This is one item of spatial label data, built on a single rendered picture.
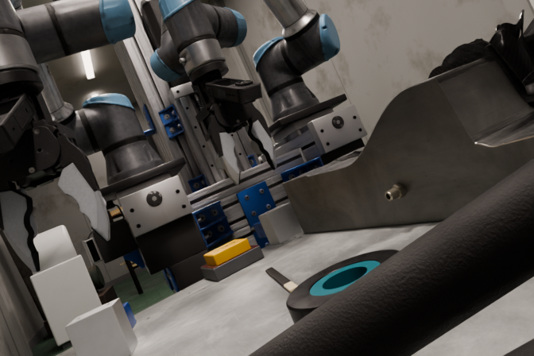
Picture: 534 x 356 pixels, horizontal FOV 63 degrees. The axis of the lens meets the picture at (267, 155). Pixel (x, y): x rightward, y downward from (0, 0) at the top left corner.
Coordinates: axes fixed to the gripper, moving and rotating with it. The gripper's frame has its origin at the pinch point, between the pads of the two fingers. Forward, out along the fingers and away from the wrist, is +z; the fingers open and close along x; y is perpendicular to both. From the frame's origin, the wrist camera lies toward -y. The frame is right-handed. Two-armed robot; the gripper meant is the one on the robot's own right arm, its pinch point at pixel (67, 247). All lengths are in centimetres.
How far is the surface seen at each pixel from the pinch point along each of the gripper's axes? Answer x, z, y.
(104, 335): -0.9, 9.9, -2.2
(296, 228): -27.1, 11.7, 24.2
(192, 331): -9.4, 12.8, -4.6
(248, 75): -139, -162, 627
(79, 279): 174, 21, 513
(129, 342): -2.6, 11.7, -1.3
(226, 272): -13.7, 11.9, 15.1
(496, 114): -42.5, 4.9, -13.8
